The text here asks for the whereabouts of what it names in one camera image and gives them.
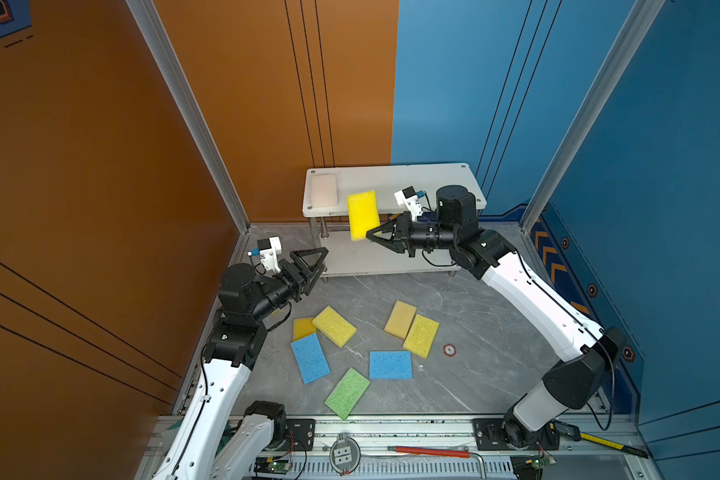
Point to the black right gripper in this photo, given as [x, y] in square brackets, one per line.
[403, 239]

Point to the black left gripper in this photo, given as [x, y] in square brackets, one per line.
[297, 278]

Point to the yellow foam sponge front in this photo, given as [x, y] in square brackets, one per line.
[363, 214]

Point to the white foam sponge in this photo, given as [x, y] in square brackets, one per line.
[323, 191]

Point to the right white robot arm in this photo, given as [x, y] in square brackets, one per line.
[587, 352]

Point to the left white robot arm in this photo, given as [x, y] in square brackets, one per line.
[248, 296]

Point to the white two-tier metal shelf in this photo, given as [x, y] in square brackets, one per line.
[355, 258]

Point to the small orange-yellow sponge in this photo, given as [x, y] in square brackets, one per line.
[302, 328]

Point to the yellow cellulose sponge left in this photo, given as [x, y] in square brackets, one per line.
[334, 326]

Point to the yellow cellulose sponge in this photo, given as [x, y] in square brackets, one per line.
[421, 336]
[334, 326]

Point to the orange-yellow thick sponge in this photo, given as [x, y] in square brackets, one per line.
[400, 320]

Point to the blue cellulose sponge left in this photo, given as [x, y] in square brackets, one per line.
[310, 358]

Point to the blue cellulose sponge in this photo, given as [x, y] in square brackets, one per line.
[310, 358]
[390, 365]

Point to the yellow cellulose sponge right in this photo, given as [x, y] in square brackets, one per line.
[421, 336]

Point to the blue cellulose sponge centre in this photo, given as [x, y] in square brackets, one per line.
[390, 365]

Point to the green cellulose sponge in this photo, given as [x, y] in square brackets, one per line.
[347, 393]

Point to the round grey socket plate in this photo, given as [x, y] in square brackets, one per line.
[344, 455]

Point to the green circuit board left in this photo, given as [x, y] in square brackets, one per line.
[271, 466]

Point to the circuit board right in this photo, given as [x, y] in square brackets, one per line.
[540, 462]

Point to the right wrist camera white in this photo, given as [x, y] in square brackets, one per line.
[409, 198]

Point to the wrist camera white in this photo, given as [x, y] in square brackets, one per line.
[264, 257]
[409, 198]

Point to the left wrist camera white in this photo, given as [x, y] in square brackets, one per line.
[264, 257]

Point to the small red ring marker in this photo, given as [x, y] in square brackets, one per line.
[449, 350]

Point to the aluminium front rail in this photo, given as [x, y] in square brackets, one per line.
[309, 439]

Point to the aluminium left corner post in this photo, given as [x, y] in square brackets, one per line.
[155, 35]

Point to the aluminium corner post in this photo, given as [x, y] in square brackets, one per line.
[628, 40]
[155, 35]

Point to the red handled tool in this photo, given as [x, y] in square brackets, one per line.
[441, 453]

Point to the aluminium right corner post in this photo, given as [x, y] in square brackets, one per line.
[628, 40]

